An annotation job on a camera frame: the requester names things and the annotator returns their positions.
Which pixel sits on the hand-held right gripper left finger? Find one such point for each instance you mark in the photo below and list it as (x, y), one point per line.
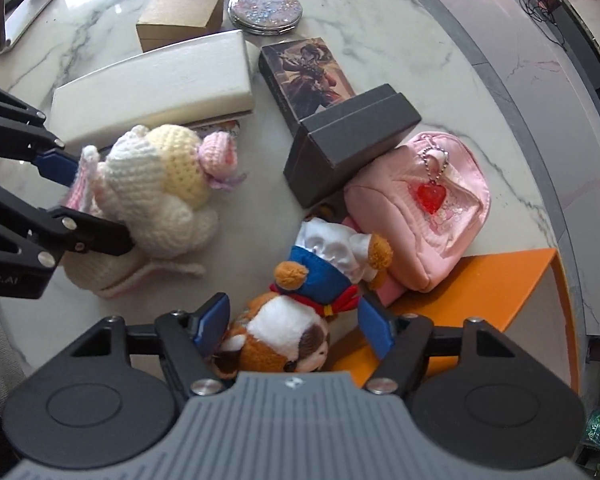
(212, 322)

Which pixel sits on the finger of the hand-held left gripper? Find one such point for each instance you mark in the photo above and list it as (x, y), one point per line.
(97, 240)
(57, 165)

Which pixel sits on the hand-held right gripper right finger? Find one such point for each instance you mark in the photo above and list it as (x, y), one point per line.
(375, 330)

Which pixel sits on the brown plush dog sailor outfit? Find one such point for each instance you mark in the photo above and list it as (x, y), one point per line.
(280, 325)

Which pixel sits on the cream crochet doll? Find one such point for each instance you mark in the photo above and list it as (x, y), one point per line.
(150, 180)

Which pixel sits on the orange box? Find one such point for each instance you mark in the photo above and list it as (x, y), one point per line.
(480, 300)

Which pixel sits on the brown square box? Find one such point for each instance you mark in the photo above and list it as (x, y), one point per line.
(180, 10)

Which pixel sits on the marble desktop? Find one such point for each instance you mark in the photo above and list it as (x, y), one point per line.
(380, 25)

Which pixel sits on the pink pouch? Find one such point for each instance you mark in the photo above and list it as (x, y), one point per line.
(405, 245)

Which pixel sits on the white foam block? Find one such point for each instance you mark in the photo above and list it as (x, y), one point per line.
(155, 80)

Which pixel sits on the red heart charm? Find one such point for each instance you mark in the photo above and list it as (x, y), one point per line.
(431, 196)

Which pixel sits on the white phone stand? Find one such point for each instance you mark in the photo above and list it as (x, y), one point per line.
(30, 7)

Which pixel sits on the printed booklet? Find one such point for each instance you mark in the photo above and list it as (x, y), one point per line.
(220, 126)

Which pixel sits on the dark grey box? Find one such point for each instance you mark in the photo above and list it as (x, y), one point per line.
(350, 150)

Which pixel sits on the printed card box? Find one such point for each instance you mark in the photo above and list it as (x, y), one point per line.
(300, 75)

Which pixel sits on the glitter compact mirror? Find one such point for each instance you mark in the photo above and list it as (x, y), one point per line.
(265, 10)

